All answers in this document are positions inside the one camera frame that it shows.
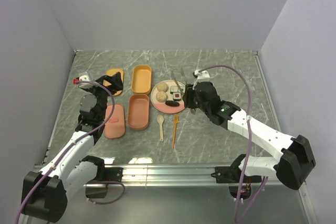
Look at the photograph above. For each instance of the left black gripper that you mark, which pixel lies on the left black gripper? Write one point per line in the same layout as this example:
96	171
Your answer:
115	81

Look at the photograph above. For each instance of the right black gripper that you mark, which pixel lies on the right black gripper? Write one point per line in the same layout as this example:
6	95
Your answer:
187	97

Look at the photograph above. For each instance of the red sushi roll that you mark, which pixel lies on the red sushi roll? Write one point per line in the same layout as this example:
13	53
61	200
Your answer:
177	96

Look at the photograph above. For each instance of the yellow sushi roll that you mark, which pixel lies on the yellow sushi roll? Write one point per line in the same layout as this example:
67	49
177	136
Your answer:
174	89

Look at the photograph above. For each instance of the metal tongs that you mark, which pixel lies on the metal tongs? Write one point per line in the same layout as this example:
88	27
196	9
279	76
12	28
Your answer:
193	110

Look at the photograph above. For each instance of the black sea cucumber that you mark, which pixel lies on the black sea cucumber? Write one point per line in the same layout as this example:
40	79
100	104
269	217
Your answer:
172	103

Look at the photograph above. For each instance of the steamed bun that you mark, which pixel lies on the steamed bun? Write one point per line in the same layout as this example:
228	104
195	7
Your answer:
161	97
162	87

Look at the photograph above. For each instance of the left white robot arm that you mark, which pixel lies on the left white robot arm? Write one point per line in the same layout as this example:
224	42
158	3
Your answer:
45	193

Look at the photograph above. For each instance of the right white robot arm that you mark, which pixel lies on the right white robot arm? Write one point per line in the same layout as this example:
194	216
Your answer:
290	158

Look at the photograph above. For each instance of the orange lunch box lid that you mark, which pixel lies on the orange lunch box lid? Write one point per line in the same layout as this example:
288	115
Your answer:
111	72

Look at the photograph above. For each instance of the orange lunch box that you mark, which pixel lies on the orange lunch box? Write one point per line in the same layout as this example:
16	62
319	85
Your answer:
141	79

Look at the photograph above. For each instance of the pink lunch box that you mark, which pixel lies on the pink lunch box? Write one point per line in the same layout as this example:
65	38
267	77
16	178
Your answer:
138	112

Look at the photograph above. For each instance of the pink lunch box lid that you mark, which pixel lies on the pink lunch box lid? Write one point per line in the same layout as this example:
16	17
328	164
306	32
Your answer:
115	127

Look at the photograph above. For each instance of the pink and cream plate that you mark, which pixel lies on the pink and cream plate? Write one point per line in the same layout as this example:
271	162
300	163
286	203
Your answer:
162	107

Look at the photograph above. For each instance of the orange plastic fork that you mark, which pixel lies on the orange plastic fork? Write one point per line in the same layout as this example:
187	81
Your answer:
175	121

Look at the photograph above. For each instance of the beige spoon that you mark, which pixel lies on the beige spoon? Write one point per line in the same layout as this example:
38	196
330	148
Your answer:
160	120

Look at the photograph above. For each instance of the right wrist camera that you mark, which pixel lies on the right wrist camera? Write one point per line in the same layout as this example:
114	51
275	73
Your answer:
201	76

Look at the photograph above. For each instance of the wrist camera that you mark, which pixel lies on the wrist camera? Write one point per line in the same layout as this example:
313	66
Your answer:
201	76
84	81

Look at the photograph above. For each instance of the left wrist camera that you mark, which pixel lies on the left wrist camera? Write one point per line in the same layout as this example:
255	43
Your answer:
84	81

